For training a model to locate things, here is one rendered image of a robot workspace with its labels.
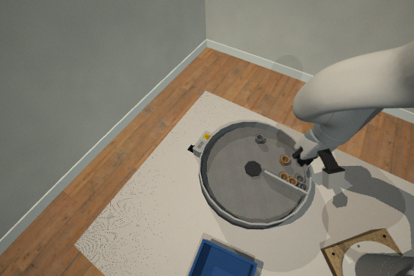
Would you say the blue crate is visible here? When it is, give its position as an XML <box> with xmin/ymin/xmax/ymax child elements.
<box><xmin>188</xmin><ymin>239</ymin><xmax>256</xmax><ymax>276</ymax></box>

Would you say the bronze bushing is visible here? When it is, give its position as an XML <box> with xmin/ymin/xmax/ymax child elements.
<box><xmin>279</xmin><ymin>173</ymin><xmax>288</xmax><ymax>181</ymax></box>
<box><xmin>287</xmin><ymin>177</ymin><xmax>297</xmax><ymax>185</ymax></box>
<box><xmin>280</xmin><ymin>156</ymin><xmax>289</xmax><ymax>165</ymax></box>

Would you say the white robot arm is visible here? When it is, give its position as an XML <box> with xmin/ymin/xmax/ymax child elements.
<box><xmin>293</xmin><ymin>41</ymin><xmax>414</xmax><ymax>276</ymax></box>

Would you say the grey metal ring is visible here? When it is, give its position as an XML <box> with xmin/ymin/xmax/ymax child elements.
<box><xmin>297</xmin><ymin>183</ymin><xmax>308</xmax><ymax>191</ymax></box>
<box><xmin>255</xmin><ymin>134</ymin><xmax>264</xmax><ymax>144</ymax></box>
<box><xmin>295</xmin><ymin>175</ymin><xmax>305</xmax><ymax>185</ymax></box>

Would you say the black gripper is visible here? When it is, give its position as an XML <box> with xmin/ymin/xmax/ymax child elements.
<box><xmin>292</xmin><ymin>128</ymin><xmax>338</xmax><ymax>167</ymax></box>

